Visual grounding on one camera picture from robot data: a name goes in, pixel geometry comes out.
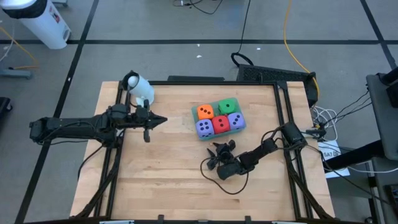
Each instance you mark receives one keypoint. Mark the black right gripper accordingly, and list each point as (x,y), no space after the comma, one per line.
(230,168)

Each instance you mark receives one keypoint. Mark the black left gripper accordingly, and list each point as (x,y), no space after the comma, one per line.
(143,119)

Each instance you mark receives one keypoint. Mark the large purple foam die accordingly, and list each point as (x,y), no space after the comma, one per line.
(204,128)
(236,120)

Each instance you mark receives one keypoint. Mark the large red foam die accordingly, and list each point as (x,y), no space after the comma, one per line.
(220,124)

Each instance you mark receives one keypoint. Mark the teal plastic bin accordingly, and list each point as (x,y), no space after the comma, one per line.
(194,113)

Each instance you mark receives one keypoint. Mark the large orange foam die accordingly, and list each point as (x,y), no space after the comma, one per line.
(206,112)

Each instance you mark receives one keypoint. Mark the large green foam die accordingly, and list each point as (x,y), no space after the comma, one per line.
(228,106)

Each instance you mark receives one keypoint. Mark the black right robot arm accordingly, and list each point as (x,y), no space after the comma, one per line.
(264,149)

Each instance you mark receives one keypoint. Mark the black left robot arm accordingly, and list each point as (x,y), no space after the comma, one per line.
(71,126)

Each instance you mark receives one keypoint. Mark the white paper sheet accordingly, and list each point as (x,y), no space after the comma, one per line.
(331,154)

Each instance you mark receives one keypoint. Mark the black beam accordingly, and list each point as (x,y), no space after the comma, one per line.
(357,154)

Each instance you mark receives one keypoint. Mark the large white cylinder black band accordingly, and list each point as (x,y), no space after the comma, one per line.
(43,25)

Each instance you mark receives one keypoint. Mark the gray stand foot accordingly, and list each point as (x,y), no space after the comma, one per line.
(15,73)

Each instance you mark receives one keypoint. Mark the gray side table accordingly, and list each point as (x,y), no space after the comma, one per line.
(385,124)

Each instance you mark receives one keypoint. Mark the gray metal stand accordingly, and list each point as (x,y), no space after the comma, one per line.
(385,193)

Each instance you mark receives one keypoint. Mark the black device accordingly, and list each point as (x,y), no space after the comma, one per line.
(392,93)

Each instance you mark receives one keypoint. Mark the black aluminium table frame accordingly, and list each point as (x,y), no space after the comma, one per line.
(217,83)

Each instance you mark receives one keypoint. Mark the silver bracket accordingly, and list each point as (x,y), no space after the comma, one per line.
(289,222)
(116,222)

